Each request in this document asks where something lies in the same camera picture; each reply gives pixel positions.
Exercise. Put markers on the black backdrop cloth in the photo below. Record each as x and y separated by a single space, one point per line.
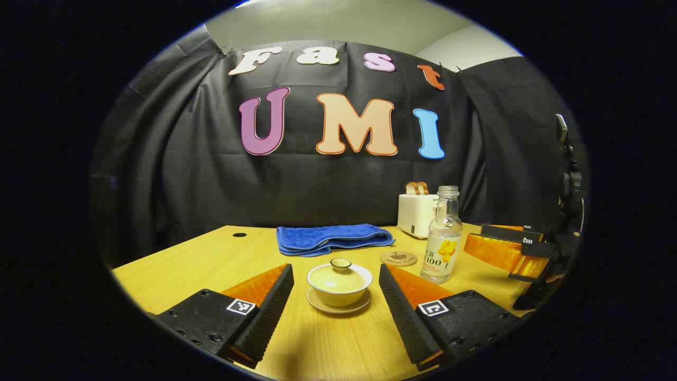
211 174

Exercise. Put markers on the cream teacup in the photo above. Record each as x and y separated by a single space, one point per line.
341 299

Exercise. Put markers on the round brown coaster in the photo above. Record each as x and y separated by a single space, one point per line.
398 259

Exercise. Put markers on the folded blue towel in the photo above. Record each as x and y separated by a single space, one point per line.
333 238

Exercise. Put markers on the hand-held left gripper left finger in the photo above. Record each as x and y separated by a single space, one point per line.
270 312

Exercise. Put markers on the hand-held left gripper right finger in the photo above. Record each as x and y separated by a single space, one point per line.
402 312

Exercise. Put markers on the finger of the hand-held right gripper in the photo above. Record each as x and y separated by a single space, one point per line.
510 233
502 254

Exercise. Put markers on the toast slice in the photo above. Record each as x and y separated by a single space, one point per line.
411 189
423 187

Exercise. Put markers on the white toaster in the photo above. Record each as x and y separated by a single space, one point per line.
415 214

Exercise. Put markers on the clear water bottle yellow label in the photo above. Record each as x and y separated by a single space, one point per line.
441 254

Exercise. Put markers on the cream teacup lid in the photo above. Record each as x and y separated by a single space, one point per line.
338 278

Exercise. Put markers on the cream saucer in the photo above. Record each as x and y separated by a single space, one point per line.
338 310

